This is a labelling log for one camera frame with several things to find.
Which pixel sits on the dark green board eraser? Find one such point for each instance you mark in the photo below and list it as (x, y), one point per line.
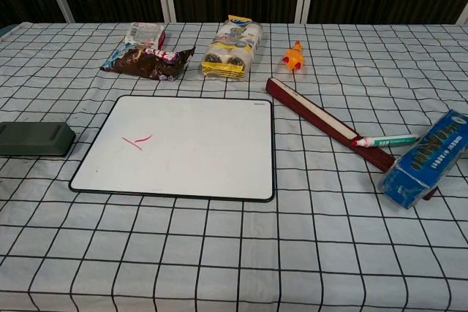
(33, 138)

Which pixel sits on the dark red long box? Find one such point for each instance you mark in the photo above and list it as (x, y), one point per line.
(314, 113)

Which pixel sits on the white and yellow snack pack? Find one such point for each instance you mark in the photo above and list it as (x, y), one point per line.
(230, 49)

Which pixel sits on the yellow rubber chicken toy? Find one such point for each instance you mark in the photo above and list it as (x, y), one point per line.
(291, 58)

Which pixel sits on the white black-checked tablecloth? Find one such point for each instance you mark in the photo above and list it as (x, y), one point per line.
(234, 246)

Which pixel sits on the brown snack bag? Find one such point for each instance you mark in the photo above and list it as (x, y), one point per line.
(150, 63)

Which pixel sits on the white snack packet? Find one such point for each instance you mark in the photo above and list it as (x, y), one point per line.
(143, 32)

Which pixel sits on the red-tipped green marker pen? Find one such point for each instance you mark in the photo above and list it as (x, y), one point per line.
(391, 141)

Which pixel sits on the blue cardboard box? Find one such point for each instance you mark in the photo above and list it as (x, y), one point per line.
(428, 158)

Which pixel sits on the white dry-erase board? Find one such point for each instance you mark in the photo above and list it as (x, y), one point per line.
(190, 144)

